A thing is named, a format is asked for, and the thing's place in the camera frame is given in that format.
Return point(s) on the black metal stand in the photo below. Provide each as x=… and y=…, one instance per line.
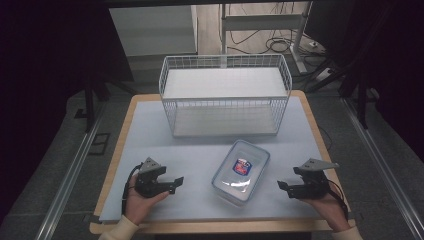
x=361, y=96
x=89, y=103

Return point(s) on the white cabinet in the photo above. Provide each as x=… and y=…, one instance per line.
x=153, y=30

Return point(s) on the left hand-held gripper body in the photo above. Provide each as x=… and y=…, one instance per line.
x=148, y=183

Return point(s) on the white power strip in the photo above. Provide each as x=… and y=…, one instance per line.
x=322, y=74

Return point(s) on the light blue table mat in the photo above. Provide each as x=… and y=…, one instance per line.
x=196, y=156

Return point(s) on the dark curtain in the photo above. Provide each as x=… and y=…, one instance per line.
x=46, y=83
x=390, y=66

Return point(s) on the person's left hand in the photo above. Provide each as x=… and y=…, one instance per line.
x=140, y=206

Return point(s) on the black floor plate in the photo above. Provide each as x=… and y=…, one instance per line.
x=99, y=144

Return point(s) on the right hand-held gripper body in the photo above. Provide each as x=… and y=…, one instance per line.
x=313, y=188

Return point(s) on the person's right hand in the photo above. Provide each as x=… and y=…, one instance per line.
x=331, y=211

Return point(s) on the aluminium floor rail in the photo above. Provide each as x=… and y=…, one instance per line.
x=70, y=180
x=383, y=170

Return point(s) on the clear plastic food container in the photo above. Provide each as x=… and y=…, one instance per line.
x=233, y=186

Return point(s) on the wooden table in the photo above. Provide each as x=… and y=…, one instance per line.
x=113, y=166

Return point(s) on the white metal desk frame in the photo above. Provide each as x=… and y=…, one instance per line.
x=260, y=22

